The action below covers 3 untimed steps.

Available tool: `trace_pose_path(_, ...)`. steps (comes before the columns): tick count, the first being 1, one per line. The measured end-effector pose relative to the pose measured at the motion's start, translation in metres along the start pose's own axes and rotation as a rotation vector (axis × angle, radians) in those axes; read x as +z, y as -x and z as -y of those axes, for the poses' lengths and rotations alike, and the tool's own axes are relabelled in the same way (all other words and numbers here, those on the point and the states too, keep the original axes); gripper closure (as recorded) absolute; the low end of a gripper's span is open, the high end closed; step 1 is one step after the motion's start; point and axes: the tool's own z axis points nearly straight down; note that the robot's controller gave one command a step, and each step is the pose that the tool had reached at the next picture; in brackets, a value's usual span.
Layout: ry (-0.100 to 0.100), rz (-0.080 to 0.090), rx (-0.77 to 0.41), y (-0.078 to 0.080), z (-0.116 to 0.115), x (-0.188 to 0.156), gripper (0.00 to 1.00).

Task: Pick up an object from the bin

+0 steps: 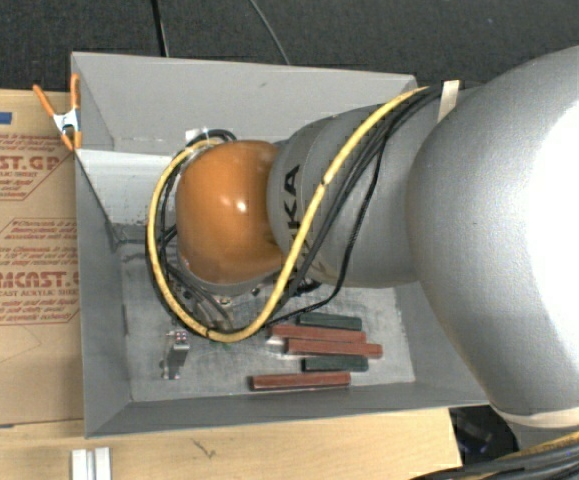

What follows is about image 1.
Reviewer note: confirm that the dark green flat block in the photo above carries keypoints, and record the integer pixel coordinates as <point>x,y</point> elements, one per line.
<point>331,322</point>
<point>336,364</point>

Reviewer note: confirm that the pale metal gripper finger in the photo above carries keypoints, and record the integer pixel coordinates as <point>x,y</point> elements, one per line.
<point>164,366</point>
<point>179,350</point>

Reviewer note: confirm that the grey metal bin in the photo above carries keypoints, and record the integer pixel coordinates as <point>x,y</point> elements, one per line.
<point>119,358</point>

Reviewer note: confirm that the red-brown flat block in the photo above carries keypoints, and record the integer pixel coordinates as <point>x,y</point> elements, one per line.
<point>299,381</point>
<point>319,333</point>
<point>334,348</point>

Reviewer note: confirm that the brown cardboard board, red print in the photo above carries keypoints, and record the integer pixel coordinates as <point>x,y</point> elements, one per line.
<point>24,358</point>

